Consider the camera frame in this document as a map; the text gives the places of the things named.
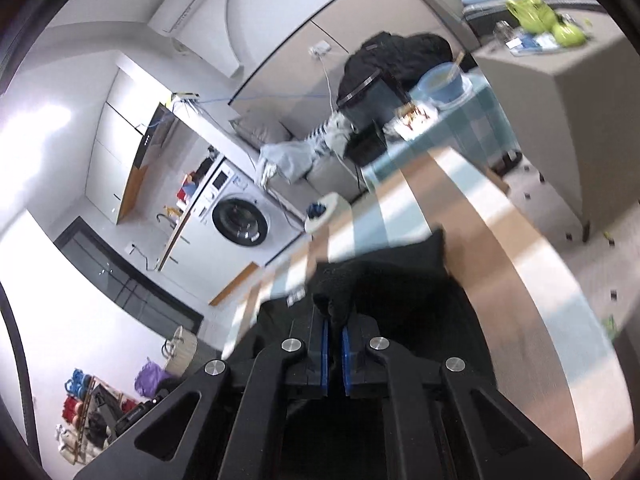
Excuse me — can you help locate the black knit sweater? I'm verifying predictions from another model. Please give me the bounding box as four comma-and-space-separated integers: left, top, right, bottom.
219, 227, 501, 480

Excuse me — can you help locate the range hood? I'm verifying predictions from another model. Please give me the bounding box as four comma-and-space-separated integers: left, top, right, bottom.
134, 104, 177, 168

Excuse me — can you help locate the blue bowl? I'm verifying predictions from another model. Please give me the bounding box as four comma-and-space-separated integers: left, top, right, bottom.
416, 63, 473, 110

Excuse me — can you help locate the checkered table cloth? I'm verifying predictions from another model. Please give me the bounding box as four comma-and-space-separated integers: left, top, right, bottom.
222, 148, 634, 479

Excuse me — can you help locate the light blue clothes pile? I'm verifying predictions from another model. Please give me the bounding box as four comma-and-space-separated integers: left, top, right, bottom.
255, 140, 324, 185

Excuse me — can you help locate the grey cabinet box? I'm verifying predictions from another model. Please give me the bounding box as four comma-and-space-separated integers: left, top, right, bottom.
474, 36, 639, 232

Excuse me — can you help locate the white washing machine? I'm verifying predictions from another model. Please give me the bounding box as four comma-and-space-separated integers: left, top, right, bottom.
196, 159, 303, 266

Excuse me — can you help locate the black storage box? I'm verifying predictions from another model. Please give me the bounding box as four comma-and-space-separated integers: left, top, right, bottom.
337, 70, 411, 132

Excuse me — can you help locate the green plush toy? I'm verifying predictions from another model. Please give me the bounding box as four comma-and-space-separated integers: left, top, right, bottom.
506, 0, 587, 49

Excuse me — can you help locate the black jacket on sofa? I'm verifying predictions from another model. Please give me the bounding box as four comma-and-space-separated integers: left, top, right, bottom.
337, 32, 454, 103

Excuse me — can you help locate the grey sofa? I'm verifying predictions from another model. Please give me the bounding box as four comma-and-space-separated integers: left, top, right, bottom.
230, 91, 386, 212

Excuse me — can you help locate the woven laundry basket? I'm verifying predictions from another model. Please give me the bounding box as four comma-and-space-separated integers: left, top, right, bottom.
160, 326, 198, 377

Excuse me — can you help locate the purple bag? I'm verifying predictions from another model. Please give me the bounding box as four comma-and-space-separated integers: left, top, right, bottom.
134, 360, 174, 399

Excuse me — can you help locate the shoe rack with shoes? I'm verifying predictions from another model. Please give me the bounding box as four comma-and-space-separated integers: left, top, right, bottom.
55, 368, 140, 466

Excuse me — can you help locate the small black tray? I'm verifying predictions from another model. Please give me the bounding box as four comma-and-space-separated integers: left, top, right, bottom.
344, 124, 387, 168

